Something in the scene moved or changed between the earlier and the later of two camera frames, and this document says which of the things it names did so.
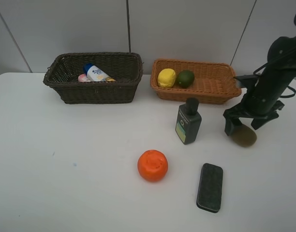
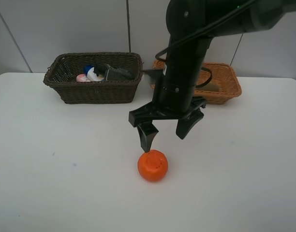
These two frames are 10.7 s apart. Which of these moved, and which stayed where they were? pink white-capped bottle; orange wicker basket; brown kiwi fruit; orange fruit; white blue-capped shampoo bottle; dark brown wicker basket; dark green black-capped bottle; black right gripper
Moved: black right gripper; dark green black-capped bottle; brown kiwi fruit
Stayed: orange fruit; dark brown wicker basket; orange wicker basket; pink white-capped bottle; white blue-capped shampoo bottle
